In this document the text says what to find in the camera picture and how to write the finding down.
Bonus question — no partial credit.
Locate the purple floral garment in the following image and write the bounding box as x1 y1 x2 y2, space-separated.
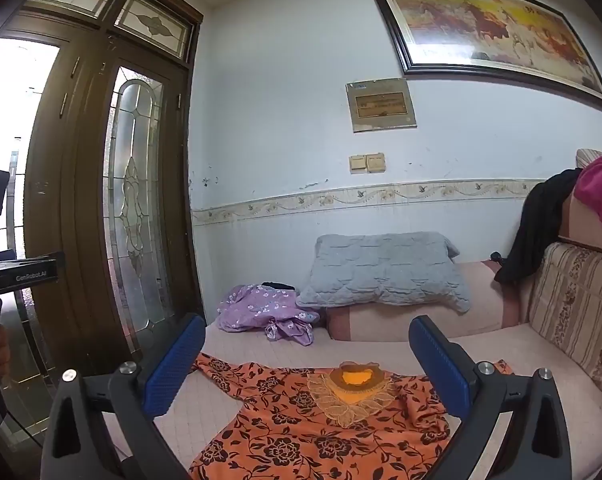
216 283 322 347

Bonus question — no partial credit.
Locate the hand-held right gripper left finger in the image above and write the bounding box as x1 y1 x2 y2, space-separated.
40 312 208 480

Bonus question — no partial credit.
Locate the wooden door with patterned glass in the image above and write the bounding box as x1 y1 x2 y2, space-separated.
0 0 205 453

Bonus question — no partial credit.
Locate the grey quilted pillow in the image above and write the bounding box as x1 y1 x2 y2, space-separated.
297 231 472 314

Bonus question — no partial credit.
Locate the framed horse painting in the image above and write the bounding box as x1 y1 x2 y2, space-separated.
364 0 602 114

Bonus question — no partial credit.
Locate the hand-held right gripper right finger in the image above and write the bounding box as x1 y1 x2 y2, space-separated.
409 315 575 480

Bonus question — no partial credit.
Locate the framed wall plaque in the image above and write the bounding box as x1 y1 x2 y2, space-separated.
346 78 418 134

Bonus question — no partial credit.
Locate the orange black floral garment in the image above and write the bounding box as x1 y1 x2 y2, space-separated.
188 350 514 480

